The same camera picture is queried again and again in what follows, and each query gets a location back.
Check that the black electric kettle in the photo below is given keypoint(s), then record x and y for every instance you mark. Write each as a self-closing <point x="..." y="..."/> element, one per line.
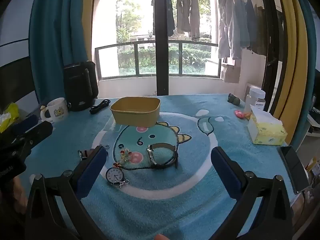
<point x="78" y="86"/>

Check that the black monitor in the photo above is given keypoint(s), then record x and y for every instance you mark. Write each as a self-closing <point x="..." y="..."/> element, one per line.
<point x="15" y="85"/>

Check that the clear plastic jar white lid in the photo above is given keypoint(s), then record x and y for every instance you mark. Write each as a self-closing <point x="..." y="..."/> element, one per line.
<point x="255" y="100"/>

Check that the person's left hand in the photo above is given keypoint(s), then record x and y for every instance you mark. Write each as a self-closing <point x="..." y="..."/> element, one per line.
<point x="18" y="195"/>

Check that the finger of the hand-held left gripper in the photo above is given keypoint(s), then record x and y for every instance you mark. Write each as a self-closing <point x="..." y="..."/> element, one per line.
<point x="37" y="133"/>
<point x="26" y="125"/>

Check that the row of hanging clothes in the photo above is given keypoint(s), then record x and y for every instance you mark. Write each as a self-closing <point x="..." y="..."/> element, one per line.
<point x="230" y="25"/>

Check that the black hair clip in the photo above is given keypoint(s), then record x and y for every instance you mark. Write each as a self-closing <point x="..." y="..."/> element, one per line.
<point x="83" y="154"/>

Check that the black smartphone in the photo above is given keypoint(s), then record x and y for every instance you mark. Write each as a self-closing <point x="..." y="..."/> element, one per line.
<point x="293" y="168"/>

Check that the black balcony railing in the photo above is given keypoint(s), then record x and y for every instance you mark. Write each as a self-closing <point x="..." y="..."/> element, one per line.
<point x="136" y="57"/>

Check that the pink small toy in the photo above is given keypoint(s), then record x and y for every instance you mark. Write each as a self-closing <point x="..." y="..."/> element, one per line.
<point x="239" y="113"/>

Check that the round pocket watch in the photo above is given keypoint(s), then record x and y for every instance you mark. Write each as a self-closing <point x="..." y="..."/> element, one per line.
<point x="113" y="175"/>

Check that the yellow tissue box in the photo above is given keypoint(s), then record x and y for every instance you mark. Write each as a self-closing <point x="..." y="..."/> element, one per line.
<point x="267" y="130"/>

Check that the yellow rectangular box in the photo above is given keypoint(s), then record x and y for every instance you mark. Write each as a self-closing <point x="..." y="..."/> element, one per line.
<point x="135" y="112"/>

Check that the person's right hand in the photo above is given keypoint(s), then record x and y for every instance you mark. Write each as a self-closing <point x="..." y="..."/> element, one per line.
<point x="160" y="237"/>

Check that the teal curtain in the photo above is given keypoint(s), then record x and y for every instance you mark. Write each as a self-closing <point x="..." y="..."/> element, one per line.
<point x="55" y="30"/>
<point x="308" y="67"/>

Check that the small black flower earring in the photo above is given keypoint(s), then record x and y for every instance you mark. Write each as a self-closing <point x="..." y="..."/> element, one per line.
<point x="107" y="146"/>

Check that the yellow snack packet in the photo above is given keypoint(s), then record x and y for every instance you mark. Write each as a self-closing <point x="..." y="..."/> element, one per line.
<point x="8" y="115"/>

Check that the dark green small toy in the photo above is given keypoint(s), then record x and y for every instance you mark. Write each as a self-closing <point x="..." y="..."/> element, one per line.
<point x="233" y="99"/>

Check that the blue cartoon dinosaur blanket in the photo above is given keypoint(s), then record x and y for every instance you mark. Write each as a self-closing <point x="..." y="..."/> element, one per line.
<point x="175" y="197"/>

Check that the white appliance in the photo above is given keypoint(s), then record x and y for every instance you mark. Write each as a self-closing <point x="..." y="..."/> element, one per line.
<point x="251" y="87"/>

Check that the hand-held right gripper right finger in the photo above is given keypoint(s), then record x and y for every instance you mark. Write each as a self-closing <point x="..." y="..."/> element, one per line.
<point x="226" y="172"/>

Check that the yellow curtain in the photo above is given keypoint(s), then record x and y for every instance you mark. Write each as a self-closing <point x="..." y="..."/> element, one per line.
<point x="88" y="17"/>
<point x="291" y="42"/>

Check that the red and gold brooch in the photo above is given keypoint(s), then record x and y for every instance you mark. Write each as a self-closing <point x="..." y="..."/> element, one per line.
<point x="125" y="155"/>

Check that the black door frame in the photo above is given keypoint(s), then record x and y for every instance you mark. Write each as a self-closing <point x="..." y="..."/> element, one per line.
<point x="271" y="42"/>
<point x="161" y="42"/>

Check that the cardboard box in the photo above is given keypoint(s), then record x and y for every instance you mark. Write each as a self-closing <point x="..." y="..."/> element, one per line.
<point x="231" y="73"/>

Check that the white cartoon mug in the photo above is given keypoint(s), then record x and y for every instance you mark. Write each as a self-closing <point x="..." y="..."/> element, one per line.
<point x="56" y="110"/>

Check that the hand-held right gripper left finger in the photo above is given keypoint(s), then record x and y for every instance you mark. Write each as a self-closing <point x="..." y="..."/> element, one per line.
<point x="92" y="170"/>

